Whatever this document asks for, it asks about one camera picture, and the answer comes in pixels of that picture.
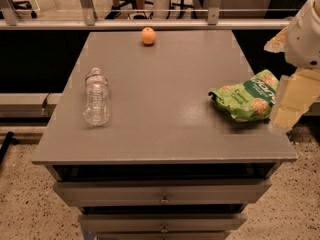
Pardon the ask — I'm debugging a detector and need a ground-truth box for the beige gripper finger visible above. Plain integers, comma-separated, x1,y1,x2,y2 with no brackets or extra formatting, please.
269,68,320,133
264,29,287,53

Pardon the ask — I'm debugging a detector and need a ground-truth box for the green rice chip bag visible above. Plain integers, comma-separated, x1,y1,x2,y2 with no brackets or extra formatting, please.
208,69,278,122

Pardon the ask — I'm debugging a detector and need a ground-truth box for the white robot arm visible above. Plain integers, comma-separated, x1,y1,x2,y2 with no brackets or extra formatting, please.
264,0,320,134

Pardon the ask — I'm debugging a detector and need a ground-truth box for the clear plastic water bottle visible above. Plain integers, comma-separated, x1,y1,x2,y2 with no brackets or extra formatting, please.
83,68,111,126

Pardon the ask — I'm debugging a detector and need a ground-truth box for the top grey drawer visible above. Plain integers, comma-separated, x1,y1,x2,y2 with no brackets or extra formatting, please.
54,179,271,207

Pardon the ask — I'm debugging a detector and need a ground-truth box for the grey drawer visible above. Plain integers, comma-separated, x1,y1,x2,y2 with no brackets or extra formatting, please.
54,179,271,207
79,214,247,233

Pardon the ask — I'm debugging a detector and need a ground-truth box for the orange fruit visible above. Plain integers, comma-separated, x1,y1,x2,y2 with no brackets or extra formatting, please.
141,27,156,45

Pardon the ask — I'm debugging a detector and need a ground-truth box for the grey drawer cabinet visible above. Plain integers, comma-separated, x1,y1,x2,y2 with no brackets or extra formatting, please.
33,30,296,240

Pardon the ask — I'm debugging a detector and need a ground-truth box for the black office chair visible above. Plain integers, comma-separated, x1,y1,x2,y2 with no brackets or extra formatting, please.
114,0,154,20

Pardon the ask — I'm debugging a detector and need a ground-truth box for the lower grey drawer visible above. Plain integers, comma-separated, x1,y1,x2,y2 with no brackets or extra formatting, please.
79,214,247,233

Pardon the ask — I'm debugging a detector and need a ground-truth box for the black pole on floor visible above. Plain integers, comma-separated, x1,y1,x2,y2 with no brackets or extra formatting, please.
0,131,14,165

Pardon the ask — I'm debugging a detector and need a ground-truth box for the metal railing frame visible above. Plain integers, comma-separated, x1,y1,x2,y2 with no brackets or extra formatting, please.
0,0,291,31

